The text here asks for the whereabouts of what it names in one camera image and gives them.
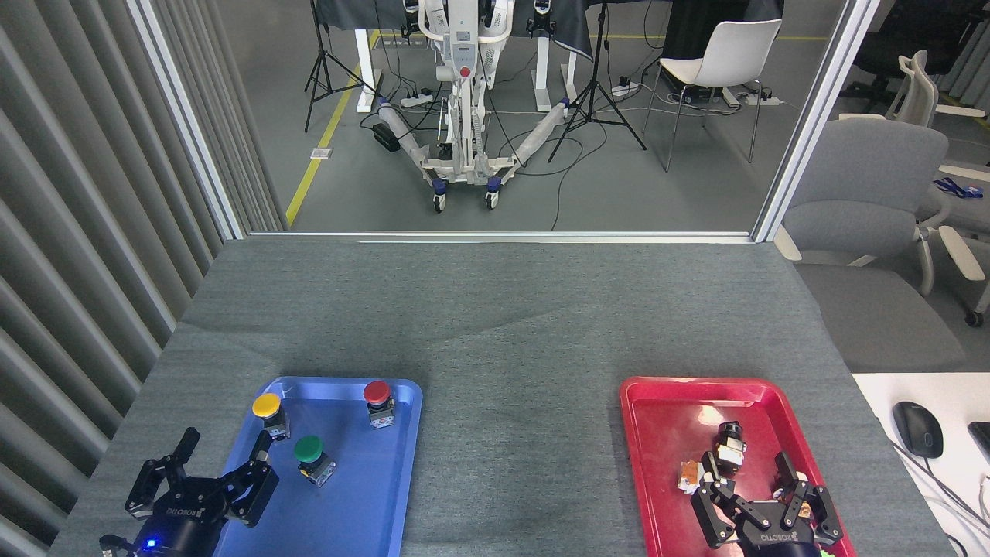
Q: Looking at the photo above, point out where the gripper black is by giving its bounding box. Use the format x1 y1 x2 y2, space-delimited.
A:
690 451 844 557
125 427 280 557

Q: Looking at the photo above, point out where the green push button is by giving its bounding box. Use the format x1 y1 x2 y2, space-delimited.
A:
293 435 337 488

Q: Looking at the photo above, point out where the yellow push button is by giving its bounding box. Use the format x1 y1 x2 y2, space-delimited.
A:
252 393 291 442

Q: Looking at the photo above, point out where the red push button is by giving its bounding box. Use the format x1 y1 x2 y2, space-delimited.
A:
363 380 397 430

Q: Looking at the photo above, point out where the red plastic tray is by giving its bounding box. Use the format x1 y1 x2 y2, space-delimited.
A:
619 376 858 557

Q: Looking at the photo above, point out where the white desk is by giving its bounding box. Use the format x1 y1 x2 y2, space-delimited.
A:
851 373 990 557

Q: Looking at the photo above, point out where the blue plastic tray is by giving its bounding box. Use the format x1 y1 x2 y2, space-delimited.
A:
210 376 424 557

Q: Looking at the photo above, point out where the black computer mouse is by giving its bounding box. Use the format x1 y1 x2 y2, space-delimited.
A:
893 401 944 459

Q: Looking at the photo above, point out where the white armrest office chair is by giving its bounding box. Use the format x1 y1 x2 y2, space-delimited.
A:
932 162 990 327

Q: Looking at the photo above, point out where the grey office chair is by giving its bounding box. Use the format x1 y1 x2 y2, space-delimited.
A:
773 118 977 372

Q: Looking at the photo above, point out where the black tripod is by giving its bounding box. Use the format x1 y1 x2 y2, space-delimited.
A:
304 0 380 134
547 0 647 164

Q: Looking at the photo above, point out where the white desk leg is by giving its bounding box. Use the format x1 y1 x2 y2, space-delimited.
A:
534 35 579 113
354 29 384 114

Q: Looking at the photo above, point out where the white plastic chair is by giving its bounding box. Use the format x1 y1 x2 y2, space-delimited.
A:
642 19 783 173

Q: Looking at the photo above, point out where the black office chair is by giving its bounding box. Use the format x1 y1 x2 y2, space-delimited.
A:
839 0 990 101

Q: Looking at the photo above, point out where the white stand on wheels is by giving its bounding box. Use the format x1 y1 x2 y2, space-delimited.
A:
377 0 573 214

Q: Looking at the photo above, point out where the black table cloth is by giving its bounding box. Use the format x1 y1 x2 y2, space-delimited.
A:
313 0 596 63

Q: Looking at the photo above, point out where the black switch orange base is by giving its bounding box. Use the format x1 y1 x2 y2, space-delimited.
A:
776 472 816 525

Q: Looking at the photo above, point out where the black selector switch white base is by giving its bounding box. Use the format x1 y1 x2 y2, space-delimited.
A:
711 422 748 473

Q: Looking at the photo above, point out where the white orange switch block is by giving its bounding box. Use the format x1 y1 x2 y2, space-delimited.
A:
678 459 709 496

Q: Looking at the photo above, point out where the grey mouse cable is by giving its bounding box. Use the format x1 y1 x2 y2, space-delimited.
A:
889 439 990 536

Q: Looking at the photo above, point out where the silver frame post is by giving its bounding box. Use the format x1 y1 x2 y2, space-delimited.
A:
752 0 881 243
128 0 247 241

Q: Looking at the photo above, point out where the blue lanyard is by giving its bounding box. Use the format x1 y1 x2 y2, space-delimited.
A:
934 177 985 199

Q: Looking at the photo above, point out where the silver frame crossbar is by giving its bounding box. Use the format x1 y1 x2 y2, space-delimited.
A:
246 230 755 245

